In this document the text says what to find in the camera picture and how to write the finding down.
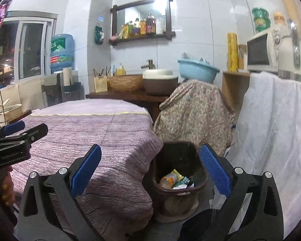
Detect white orange drink bottle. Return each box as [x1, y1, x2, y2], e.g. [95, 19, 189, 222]
[159, 173, 176, 189]

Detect dark brown trash bin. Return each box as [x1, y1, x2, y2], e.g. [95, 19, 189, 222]
[142, 141, 208, 223]

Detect left hand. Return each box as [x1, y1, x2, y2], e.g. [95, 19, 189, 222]
[1, 166, 15, 206]

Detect purple striped tablecloth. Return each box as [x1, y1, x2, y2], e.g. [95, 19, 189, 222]
[8, 98, 164, 241]

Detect paper towel roll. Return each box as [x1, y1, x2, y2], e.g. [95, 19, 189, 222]
[63, 67, 72, 87]

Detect aluminium sliding window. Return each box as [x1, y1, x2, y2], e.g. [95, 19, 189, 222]
[0, 11, 57, 89]

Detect bamboo chopstick holder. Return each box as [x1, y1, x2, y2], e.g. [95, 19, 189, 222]
[93, 76, 108, 93]

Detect green white milk carton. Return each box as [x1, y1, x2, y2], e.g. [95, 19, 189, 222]
[172, 177, 195, 190]

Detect blue water jug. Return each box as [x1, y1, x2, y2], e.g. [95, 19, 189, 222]
[50, 34, 75, 73]

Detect white plastic sheet cover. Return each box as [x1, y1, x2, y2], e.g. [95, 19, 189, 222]
[226, 72, 301, 237]

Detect yellow biscuit packet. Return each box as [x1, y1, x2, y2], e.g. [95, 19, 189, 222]
[171, 169, 184, 182]

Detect woven wicker basket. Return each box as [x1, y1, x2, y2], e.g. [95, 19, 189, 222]
[108, 75, 143, 91]

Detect yellow soap dispenser bottle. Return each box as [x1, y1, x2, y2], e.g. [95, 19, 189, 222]
[116, 64, 126, 76]

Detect floral cloth cover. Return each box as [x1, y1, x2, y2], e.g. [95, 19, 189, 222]
[153, 80, 235, 156]

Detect brown white sink basin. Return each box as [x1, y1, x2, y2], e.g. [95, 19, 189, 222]
[142, 69, 178, 96]

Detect bronze faucet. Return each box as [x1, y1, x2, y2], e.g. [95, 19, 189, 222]
[141, 59, 155, 70]

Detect light wooden side cabinet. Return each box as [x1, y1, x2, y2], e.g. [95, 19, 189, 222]
[221, 71, 250, 123]

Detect white microwave oven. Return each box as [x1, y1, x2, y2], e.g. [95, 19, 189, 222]
[247, 26, 282, 73]

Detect light blue plastic basin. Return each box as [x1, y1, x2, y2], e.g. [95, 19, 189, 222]
[178, 58, 220, 83]

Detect yellow wrapped roll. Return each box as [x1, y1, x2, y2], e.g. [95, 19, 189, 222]
[227, 33, 238, 72]

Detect green stacked noodle bowls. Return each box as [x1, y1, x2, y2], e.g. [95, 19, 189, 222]
[252, 7, 271, 32]

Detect dark wooden wall shelf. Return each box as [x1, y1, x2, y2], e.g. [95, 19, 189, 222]
[109, 0, 176, 46]

